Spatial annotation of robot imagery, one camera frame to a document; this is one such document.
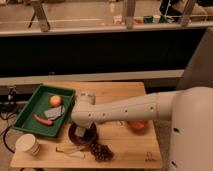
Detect grey cloth in tray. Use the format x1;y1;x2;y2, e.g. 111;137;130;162
44;105;65;120

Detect red yellow apple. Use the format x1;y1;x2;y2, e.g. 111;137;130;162
49;95;62;107

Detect white cup on shelf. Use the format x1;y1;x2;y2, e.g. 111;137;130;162
153;15;161;24

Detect green plastic tray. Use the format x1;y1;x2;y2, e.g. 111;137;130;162
13;85;75;137

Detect orange bowl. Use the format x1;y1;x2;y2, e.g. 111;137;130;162
127;121;148;131

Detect yellow banana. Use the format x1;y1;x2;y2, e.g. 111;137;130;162
56;144;85;158

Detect green can on shelf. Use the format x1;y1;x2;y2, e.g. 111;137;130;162
143;16;153;23

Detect orange carrot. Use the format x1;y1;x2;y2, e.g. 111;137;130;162
34;115;53;126

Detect black cables at left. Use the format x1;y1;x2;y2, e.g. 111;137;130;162
0;87;22;154

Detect purple bowl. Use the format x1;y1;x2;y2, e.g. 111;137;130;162
68;124;98;145

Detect bunch of dark grapes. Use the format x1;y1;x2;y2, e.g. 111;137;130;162
90;143;114;162

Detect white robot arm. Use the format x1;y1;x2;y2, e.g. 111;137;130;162
71;87;213;171

